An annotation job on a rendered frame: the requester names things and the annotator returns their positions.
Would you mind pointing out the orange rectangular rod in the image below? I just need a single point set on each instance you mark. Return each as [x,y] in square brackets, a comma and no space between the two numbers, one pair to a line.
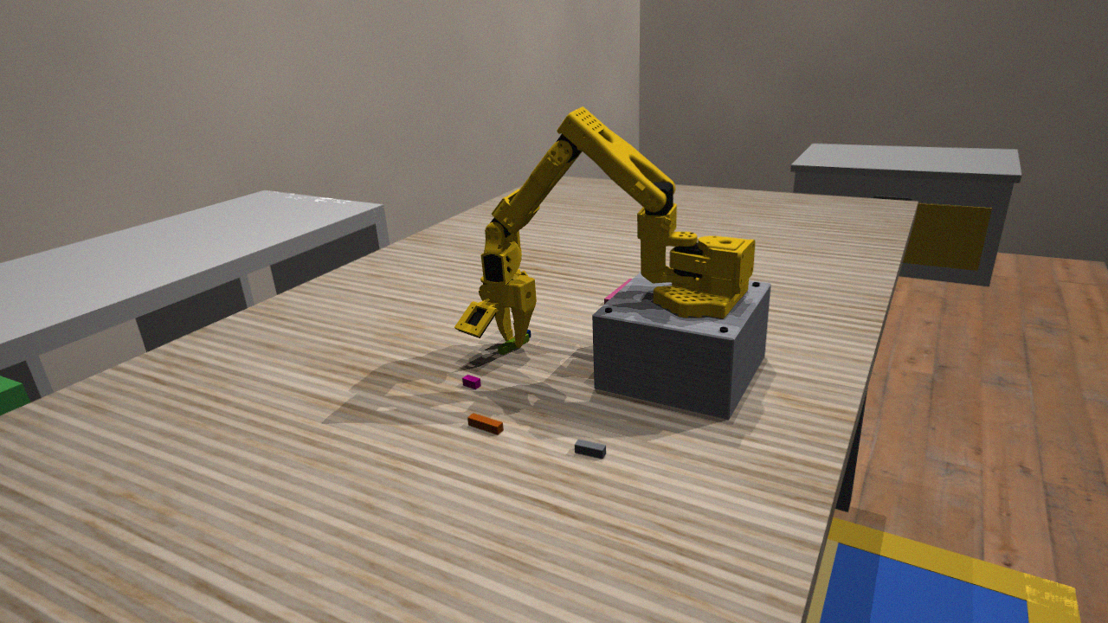
[484,423]

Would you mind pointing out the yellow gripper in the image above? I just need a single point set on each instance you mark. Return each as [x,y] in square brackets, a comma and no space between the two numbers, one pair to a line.
[519,294]

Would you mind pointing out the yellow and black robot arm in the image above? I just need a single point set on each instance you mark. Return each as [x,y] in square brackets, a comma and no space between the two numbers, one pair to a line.
[712,261]

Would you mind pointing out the lime green rod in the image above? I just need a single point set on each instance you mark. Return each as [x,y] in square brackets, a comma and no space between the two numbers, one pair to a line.
[510,345]

